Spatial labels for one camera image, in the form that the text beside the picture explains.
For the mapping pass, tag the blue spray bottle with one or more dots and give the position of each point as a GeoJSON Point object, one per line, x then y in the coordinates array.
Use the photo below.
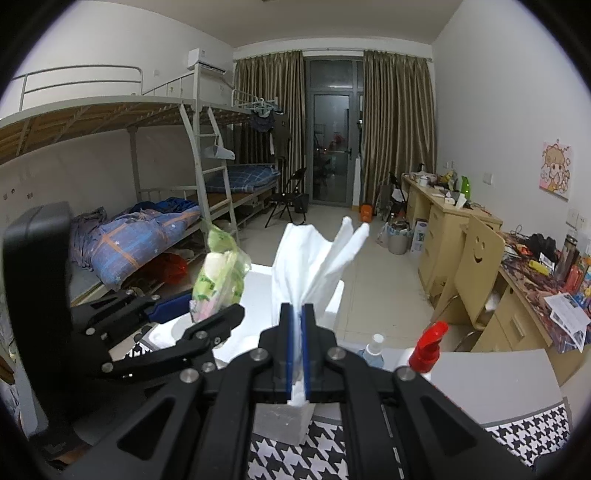
{"type": "Point", "coordinates": [373, 353]}

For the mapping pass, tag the wooden desk with printed cover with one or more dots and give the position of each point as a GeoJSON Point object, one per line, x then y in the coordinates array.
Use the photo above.
{"type": "Point", "coordinates": [512, 314]}

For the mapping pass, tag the brown curtain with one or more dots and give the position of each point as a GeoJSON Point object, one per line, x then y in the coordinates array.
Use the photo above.
{"type": "Point", "coordinates": [397, 115]}
{"type": "Point", "coordinates": [272, 83]}

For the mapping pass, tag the grey bucket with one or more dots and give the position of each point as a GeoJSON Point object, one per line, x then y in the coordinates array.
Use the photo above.
{"type": "Point", "coordinates": [399, 240]}

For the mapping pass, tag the blue checkered blanket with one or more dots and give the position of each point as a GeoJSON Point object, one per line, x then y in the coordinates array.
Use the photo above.
{"type": "Point", "coordinates": [244, 177]}

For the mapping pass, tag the glass balcony door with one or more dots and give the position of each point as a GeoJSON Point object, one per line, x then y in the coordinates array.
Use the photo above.
{"type": "Point", "coordinates": [330, 138]}

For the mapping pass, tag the wooden desk with drawers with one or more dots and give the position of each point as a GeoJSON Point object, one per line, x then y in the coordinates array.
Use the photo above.
{"type": "Point", "coordinates": [438, 235]}

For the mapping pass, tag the black white houndstooth table mat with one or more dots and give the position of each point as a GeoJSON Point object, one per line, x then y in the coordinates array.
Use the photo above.
{"type": "Point", "coordinates": [295, 457]}

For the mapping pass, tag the white metal bunk bed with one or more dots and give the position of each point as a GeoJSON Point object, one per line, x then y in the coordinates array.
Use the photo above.
{"type": "Point", "coordinates": [249, 196]}
{"type": "Point", "coordinates": [92, 115]}

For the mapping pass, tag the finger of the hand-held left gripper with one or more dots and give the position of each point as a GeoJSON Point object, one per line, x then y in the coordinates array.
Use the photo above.
{"type": "Point", "coordinates": [217, 323]}
{"type": "Point", "coordinates": [171, 307]}

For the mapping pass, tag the white dustpan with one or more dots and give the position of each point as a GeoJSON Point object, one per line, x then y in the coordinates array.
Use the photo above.
{"type": "Point", "coordinates": [217, 150]}

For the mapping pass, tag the orange container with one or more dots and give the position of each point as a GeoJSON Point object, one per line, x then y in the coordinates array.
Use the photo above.
{"type": "Point", "coordinates": [364, 213]}

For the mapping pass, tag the hanging dark clothes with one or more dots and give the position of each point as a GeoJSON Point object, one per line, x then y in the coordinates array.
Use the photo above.
{"type": "Point", "coordinates": [265, 122]}

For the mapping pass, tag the cartoon wall poster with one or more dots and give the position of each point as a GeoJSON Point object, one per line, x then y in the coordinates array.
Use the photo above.
{"type": "Point", "coordinates": [555, 168]}

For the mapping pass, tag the cluster of toiletry bottles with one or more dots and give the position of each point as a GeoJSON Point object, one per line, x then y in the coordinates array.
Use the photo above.
{"type": "Point", "coordinates": [579, 277]}

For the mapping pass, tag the black folding chair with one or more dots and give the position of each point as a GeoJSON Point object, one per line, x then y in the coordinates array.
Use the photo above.
{"type": "Point", "coordinates": [291, 194]}

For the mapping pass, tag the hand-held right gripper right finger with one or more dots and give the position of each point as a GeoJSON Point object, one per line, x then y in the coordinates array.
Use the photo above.
{"type": "Point", "coordinates": [308, 355]}

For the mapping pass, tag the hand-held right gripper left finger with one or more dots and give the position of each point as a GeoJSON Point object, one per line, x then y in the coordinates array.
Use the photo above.
{"type": "Point", "coordinates": [287, 355]}

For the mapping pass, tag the blue star print quilt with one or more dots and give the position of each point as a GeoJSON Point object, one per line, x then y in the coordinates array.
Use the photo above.
{"type": "Point", "coordinates": [138, 235]}

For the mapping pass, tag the white lotion bottle red pump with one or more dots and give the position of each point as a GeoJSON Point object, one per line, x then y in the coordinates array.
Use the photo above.
{"type": "Point", "coordinates": [427, 346]}

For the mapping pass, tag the printed paper sheets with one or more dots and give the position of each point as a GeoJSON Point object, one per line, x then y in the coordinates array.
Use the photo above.
{"type": "Point", "coordinates": [568, 318]}

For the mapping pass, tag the green tissue packet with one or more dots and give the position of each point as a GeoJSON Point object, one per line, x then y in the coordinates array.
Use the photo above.
{"type": "Point", "coordinates": [221, 272]}

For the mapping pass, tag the yellow tool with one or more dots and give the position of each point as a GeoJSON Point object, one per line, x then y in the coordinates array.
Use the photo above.
{"type": "Point", "coordinates": [538, 266]}

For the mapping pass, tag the blue white carton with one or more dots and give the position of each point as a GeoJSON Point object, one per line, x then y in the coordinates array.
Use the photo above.
{"type": "Point", "coordinates": [419, 235]}

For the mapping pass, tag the white paper tissue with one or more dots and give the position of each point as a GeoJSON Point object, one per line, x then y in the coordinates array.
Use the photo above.
{"type": "Point", "coordinates": [300, 263]}

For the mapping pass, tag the wooden chair with smiley face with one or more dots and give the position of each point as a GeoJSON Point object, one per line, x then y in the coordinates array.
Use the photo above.
{"type": "Point", "coordinates": [480, 249]}

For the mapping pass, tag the white foam box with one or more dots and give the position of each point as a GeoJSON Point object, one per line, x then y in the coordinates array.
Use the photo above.
{"type": "Point", "coordinates": [258, 295]}

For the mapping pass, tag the white air conditioner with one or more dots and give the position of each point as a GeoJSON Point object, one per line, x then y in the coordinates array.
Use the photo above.
{"type": "Point", "coordinates": [205, 60]}

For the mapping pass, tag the red plastic bag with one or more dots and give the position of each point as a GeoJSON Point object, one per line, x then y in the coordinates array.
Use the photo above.
{"type": "Point", "coordinates": [166, 270]}

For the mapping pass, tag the dark thermos flask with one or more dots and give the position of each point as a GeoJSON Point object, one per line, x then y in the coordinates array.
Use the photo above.
{"type": "Point", "coordinates": [568, 254]}

